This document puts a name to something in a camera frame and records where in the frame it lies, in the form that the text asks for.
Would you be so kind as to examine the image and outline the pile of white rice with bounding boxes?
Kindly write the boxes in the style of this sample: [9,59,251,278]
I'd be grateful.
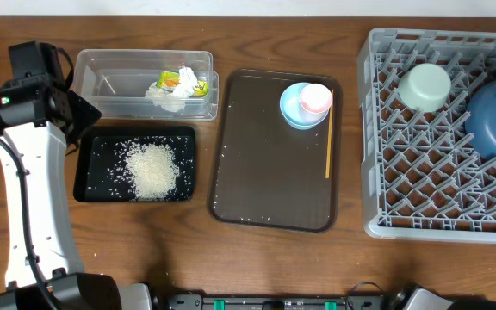
[86,136,194,202]

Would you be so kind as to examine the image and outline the white tissue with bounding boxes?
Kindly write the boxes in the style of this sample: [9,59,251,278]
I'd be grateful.
[172,66,198,98]
[145,84,186,113]

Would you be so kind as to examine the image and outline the yellow green snack wrapper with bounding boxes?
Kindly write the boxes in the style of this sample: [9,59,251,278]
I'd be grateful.
[154,71,209,97]

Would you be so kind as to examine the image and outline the light blue small plate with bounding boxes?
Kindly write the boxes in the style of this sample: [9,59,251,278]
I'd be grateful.
[280,82,325,130]

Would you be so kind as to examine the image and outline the pink cup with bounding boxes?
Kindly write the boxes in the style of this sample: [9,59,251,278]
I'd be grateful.
[300,84,333,125]

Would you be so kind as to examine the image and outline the wooden chopstick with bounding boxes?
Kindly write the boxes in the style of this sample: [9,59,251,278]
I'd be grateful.
[325,90,334,179]

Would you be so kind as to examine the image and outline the mint green bowl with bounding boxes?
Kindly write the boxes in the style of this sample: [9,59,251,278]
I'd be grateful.
[398,63,451,113]

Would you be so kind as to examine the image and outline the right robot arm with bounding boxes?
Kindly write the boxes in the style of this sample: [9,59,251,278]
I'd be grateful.
[382,284,496,310]

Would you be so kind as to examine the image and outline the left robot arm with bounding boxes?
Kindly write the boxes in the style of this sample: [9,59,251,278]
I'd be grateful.
[0,71,153,309]

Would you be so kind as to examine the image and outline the black waste tray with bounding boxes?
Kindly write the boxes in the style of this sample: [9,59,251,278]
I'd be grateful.
[73,127,195,202]

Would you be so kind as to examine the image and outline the grey dishwasher rack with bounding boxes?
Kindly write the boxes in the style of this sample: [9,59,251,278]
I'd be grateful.
[357,28,496,244]

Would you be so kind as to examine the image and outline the clear plastic bin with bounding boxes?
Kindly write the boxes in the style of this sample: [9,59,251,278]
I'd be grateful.
[72,49,219,121]

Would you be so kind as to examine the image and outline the dark brown serving tray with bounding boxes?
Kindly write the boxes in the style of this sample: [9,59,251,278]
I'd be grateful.
[208,69,342,233]

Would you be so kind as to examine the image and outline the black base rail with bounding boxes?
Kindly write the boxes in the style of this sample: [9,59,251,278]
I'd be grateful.
[161,294,386,310]

